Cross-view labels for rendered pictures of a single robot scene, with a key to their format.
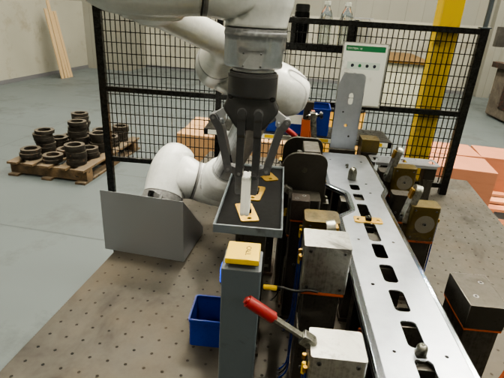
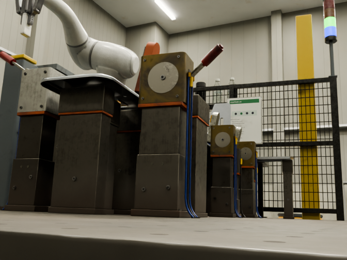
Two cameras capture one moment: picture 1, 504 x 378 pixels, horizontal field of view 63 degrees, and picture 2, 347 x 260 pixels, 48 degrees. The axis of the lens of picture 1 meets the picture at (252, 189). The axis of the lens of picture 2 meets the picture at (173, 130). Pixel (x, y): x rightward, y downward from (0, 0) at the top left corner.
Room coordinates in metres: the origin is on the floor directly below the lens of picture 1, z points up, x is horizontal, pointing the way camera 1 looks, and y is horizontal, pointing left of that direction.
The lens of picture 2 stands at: (-0.31, -0.77, 0.71)
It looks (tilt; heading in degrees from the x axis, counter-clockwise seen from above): 12 degrees up; 17
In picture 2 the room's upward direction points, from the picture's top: 2 degrees clockwise
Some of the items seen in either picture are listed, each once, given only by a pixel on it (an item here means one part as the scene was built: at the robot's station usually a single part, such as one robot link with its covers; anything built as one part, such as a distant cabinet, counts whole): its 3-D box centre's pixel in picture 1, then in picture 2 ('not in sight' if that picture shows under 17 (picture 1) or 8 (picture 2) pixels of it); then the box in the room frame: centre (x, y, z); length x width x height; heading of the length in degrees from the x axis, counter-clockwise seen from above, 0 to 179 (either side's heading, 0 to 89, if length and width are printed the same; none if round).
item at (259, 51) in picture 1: (254, 49); not in sight; (0.63, 0.01, 1.50); 0.09 x 0.09 x 0.06
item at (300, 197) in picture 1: (293, 259); not in sight; (1.02, -0.13, 0.90); 0.05 x 0.05 x 0.40; 87
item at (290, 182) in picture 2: (422, 195); (287, 189); (1.70, -0.77, 0.84); 0.05 x 0.05 x 0.29; 87
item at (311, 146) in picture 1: (297, 215); not in sight; (1.21, -0.15, 0.94); 0.18 x 0.13 x 0.49; 177
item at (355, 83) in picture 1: (347, 112); (220, 131); (1.83, -0.41, 1.17); 0.12 x 0.01 x 0.34; 87
